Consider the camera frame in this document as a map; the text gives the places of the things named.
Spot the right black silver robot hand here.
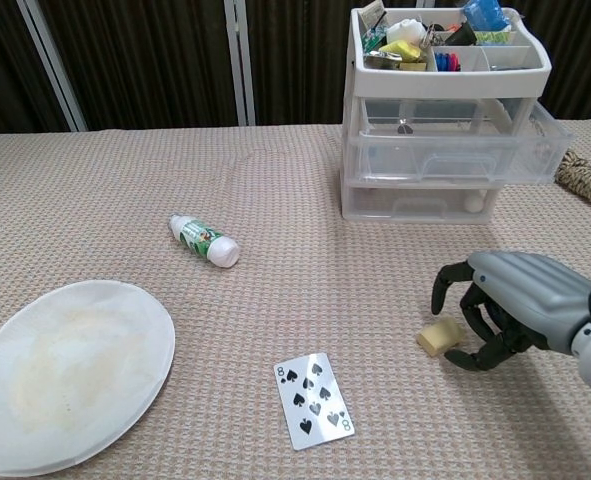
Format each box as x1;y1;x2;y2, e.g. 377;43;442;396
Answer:
430;250;591;374

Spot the yellow sponge block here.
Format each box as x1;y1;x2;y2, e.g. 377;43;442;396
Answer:
415;317;465;358

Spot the clear plastic drawer with pendant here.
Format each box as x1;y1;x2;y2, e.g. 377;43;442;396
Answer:
347;99;575;185

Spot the white plastic drawer unit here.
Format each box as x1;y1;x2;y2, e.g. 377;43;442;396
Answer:
341;5;552;222

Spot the eight of spades card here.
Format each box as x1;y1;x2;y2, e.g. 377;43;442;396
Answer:
273;351;356;451

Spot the blue red disc stack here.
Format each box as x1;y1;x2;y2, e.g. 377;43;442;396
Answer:
435;48;464;72

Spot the light green packet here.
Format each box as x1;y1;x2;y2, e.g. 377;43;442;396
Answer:
474;27;515;46

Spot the beige woven tablecloth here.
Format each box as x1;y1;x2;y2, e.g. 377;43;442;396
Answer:
0;117;591;480

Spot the black small pouch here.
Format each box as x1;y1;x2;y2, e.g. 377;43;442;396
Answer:
447;20;477;44

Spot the yellow wrapped packet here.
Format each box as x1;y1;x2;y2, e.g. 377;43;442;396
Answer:
379;38;424;64

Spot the blue plastic packet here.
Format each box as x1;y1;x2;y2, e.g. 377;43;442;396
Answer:
457;0;506;26

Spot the white crumpled lump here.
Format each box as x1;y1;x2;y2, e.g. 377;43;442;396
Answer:
387;18;426;44

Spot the teal snack packet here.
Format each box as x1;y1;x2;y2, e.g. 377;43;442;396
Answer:
364;27;387;52

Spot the beige paper sachet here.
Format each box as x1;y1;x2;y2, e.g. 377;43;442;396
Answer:
362;1;387;24

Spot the white bottle green label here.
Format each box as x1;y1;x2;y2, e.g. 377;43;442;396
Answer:
167;213;240;270

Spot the black pleated curtain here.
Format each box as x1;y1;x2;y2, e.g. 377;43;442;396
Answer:
0;0;591;141

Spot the white paper plate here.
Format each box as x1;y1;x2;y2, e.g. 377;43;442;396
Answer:
0;279;177;477

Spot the jute rope bundle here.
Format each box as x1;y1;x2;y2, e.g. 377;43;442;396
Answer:
554;149;591;217

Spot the aluminium frame post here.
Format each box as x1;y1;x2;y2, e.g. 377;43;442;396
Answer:
223;0;257;127
17;0;87;133

